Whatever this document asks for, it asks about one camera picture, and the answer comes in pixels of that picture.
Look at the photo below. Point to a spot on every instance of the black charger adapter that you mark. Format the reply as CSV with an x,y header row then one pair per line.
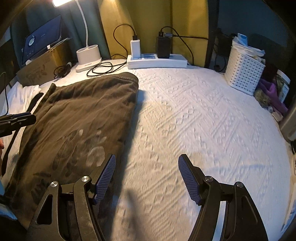
x,y
163,48

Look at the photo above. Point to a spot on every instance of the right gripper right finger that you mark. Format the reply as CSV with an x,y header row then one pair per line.
x,y
193,178

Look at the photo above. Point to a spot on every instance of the white charger adapter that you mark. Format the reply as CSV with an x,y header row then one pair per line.
x,y
135,49

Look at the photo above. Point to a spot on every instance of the laptop with blue screen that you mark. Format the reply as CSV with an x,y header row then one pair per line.
x,y
48,34

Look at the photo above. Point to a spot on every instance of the brown cardboard box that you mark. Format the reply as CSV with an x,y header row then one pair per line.
x,y
43,68

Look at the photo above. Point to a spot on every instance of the white desk lamp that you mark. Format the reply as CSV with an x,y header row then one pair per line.
x,y
83,23

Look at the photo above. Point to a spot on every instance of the white plastic bag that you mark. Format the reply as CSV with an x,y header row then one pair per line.
x,y
240,43

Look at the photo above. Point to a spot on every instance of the grey furry item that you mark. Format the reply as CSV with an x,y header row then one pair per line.
x,y
262,98

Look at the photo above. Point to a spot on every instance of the purple cloth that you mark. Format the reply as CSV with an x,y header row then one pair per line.
x,y
270,90

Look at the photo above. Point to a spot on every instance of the white lidded jar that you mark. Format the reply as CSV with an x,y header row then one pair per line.
x,y
282,82

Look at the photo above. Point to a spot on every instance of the white folded garment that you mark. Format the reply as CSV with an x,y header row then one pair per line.
x,y
18,98

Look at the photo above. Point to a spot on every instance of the white plastic basket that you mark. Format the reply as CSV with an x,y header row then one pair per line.
x,y
243,72

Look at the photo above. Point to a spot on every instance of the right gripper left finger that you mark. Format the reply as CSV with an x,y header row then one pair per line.
x,y
101,177

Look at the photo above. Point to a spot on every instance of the steel tumbler cup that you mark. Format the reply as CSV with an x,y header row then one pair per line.
x,y
287,125

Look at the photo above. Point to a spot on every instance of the white power strip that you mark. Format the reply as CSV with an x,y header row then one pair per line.
x,y
153,61

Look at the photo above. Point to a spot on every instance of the dark olive t-shirt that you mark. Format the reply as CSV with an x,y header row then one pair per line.
x,y
77,126

